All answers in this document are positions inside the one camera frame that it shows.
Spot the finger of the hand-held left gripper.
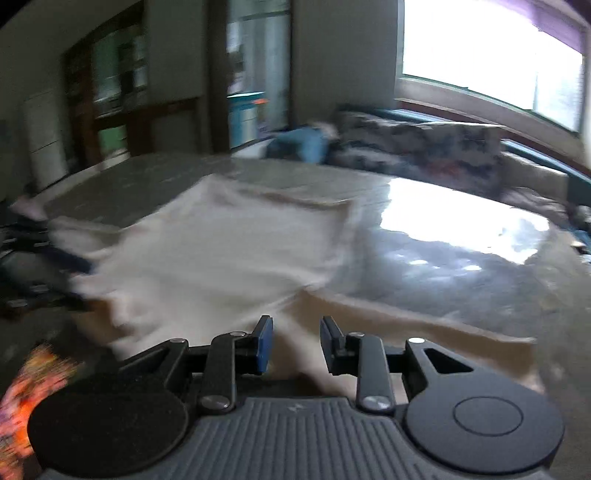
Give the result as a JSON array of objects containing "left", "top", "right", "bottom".
[
  {"left": 0, "top": 220, "right": 94, "bottom": 274},
  {"left": 0, "top": 272, "right": 90, "bottom": 315}
]

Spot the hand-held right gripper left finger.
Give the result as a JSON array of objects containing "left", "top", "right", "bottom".
[{"left": 117, "top": 315, "right": 274, "bottom": 415}]

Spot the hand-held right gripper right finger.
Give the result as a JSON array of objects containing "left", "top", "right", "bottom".
[{"left": 320, "top": 315, "right": 477, "bottom": 414}]

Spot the white garment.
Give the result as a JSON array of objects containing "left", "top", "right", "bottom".
[{"left": 46, "top": 178, "right": 539, "bottom": 407}]

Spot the orange patterned cloth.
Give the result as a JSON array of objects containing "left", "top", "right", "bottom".
[{"left": 0, "top": 344, "right": 88, "bottom": 480}]

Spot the white refrigerator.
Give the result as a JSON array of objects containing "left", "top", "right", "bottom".
[{"left": 22, "top": 90, "right": 68, "bottom": 188}]

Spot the dark wooden shelf unit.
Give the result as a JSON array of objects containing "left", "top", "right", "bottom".
[{"left": 62, "top": 0, "right": 205, "bottom": 168}]

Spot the blue folded blanket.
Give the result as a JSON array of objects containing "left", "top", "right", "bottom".
[{"left": 267, "top": 127, "right": 329, "bottom": 163}]

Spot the butterfly print cushion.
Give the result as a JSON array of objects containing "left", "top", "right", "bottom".
[{"left": 328, "top": 111, "right": 507, "bottom": 195}]

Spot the blue white cabinet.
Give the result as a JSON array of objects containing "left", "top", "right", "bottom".
[{"left": 227, "top": 92, "right": 269, "bottom": 148}]

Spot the beige pillow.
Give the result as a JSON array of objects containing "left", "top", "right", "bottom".
[{"left": 501, "top": 152, "right": 572, "bottom": 214}]

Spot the green framed window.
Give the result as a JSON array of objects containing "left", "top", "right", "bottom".
[{"left": 399, "top": 0, "right": 588, "bottom": 134}]

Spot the purple curtain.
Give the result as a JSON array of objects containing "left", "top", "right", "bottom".
[{"left": 503, "top": 0, "right": 588, "bottom": 49}]

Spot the dark wooden door frame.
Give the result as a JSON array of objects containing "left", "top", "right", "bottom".
[{"left": 205, "top": 0, "right": 296, "bottom": 154}]

